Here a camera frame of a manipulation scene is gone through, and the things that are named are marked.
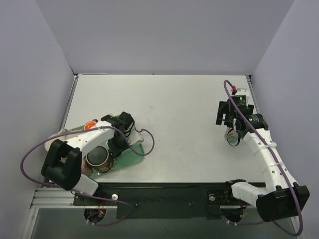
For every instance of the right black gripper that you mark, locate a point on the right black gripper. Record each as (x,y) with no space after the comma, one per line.
(223,114)

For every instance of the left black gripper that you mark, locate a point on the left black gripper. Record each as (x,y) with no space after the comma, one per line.
(119,143)

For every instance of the beige bird mug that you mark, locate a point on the beige bird mug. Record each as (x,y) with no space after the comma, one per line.
(232,137)

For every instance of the black gold-rimmed mug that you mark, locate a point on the black gold-rimmed mug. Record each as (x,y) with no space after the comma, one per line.
(100,159)

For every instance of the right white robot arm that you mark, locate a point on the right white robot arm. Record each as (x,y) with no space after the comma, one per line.
(282,196)

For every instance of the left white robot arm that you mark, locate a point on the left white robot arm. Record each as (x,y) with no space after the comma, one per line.
(108,138)

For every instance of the orange mug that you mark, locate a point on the orange mug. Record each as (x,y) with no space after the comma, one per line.
(90,124)

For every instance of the green floral tray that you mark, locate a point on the green floral tray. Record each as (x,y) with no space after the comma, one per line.
(126,159)

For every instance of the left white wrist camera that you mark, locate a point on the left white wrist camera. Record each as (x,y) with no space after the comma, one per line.
(135,137)

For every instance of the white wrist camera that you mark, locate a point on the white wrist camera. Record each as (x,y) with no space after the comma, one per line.
(135,137)
(241,93)

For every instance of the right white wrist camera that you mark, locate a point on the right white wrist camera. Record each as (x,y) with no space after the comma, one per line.
(241,93)

